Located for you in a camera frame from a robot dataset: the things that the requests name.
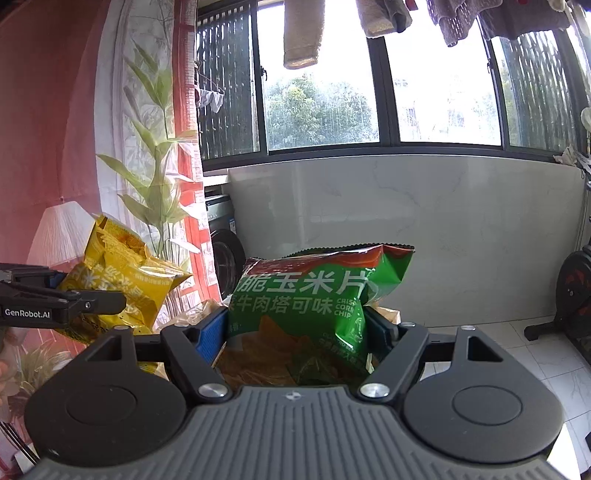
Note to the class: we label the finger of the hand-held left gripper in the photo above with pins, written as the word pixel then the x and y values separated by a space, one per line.
pixel 32 275
pixel 97 304

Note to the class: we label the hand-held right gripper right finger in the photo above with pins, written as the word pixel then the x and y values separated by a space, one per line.
pixel 376 332

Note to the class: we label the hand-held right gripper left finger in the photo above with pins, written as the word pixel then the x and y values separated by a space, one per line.
pixel 212 337

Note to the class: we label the brown cardboard box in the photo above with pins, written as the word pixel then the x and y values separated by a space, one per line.
pixel 392 314

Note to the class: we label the yellow snack bag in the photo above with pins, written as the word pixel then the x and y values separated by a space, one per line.
pixel 134 281

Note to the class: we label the green corn chip bag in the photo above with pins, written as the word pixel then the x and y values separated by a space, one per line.
pixel 300 295

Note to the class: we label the grey washing machine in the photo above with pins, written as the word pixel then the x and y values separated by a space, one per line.
pixel 226 249

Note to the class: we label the black exercise bike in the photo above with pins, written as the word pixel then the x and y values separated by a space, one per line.
pixel 572 295

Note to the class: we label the white hanging cloth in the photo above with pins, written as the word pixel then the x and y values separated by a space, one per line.
pixel 211 99

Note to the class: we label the crumpled beige cloth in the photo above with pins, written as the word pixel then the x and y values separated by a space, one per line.
pixel 565 156

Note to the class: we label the beige hanging towel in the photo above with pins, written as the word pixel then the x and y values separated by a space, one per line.
pixel 302 37

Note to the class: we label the grey-brown hanging garment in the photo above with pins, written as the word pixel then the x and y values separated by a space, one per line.
pixel 381 18

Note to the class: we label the purple knitted hanging garment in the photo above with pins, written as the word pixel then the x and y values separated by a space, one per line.
pixel 452 21

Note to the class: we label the dark purple hanging garment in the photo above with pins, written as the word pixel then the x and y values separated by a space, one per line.
pixel 521 16

